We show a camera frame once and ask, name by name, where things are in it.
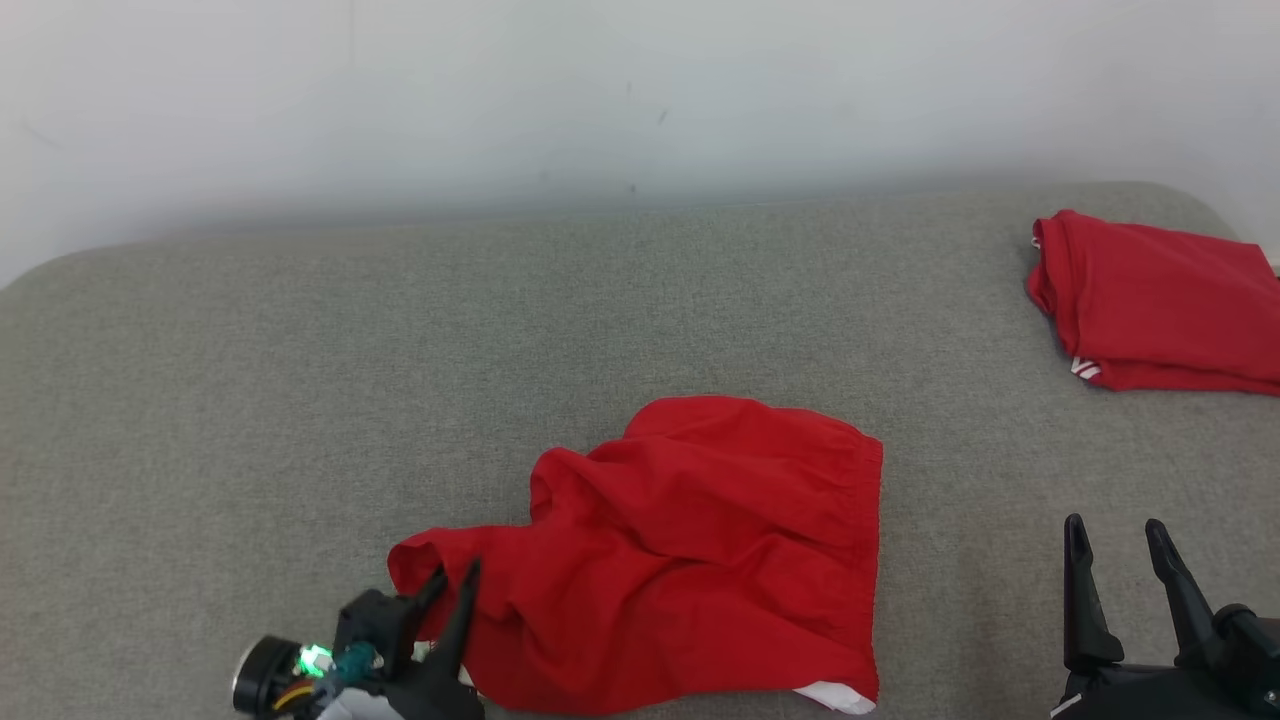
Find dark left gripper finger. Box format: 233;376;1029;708
405;564;449;643
429;557;484;683

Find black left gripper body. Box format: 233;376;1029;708
384;658;488;720

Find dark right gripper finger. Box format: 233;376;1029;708
1144;517;1223;671
1061;513;1127;674

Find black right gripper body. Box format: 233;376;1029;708
1049;663;1280;720

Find red shorts with white band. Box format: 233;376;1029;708
386;394;886;718

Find red garment with white stripes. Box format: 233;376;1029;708
1025;208;1280;399

